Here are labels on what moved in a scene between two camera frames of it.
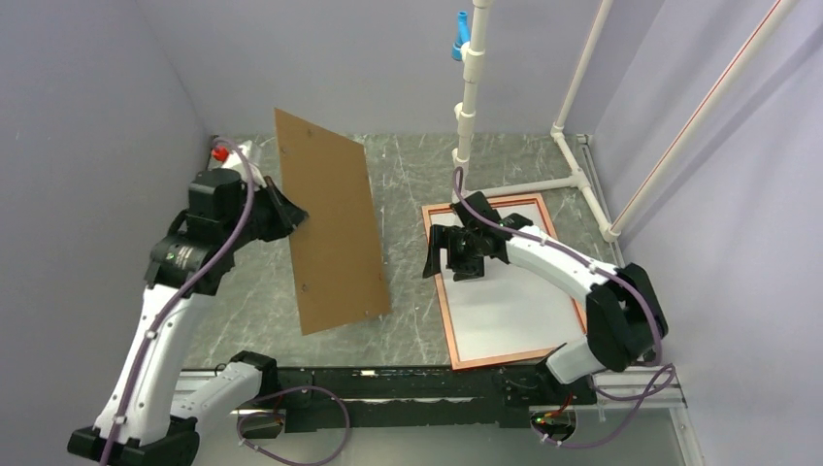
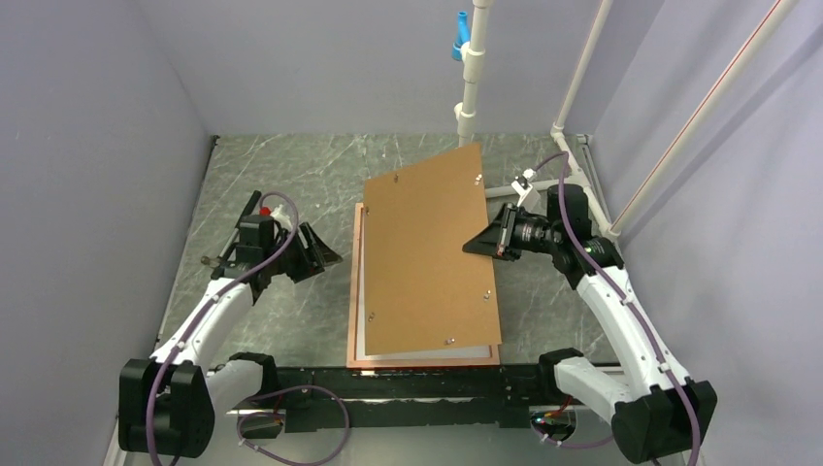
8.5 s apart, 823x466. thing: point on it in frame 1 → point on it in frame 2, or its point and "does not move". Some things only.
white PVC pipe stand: x=474 y=64 does not move
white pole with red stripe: x=709 y=105 does not move
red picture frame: x=445 y=317 → x=353 y=317
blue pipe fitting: x=463 y=36 does not move
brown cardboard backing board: x=337 y=259 → x=422 y=291
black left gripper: x=293 y=214 → x=313 y=258
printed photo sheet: x=514 y=307 → x=477 y=351
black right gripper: x=441 y=237 → x=497 y=239
